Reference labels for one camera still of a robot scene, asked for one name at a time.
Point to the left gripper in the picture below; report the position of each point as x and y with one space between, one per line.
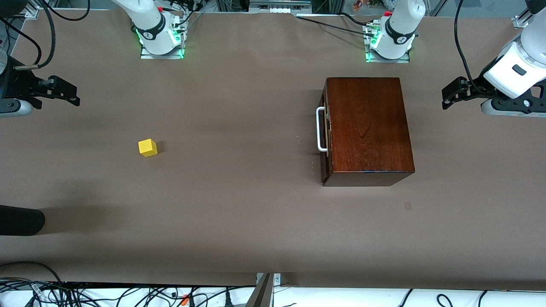
474 88

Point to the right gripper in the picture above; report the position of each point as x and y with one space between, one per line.
19 81

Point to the yellow wooden block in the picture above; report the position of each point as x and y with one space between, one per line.
147 148

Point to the wooden drawer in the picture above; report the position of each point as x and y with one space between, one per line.
326 164

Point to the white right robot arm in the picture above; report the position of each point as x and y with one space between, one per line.
149 21

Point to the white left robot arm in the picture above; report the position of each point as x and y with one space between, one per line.
401 25

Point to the dark brown wooden cabinet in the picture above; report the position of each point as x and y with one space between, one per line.
367 128

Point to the black cylindrical object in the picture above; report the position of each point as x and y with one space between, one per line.
21 220

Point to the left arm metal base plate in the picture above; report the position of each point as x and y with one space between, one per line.
388 61

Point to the aluminium frame rail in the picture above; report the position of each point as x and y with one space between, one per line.
32 13

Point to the aluminium corner bracket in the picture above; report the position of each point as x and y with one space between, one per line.
518 22

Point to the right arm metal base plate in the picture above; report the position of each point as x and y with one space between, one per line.
162 56

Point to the grey aluminium frame strut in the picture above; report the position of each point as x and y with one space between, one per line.
261 296

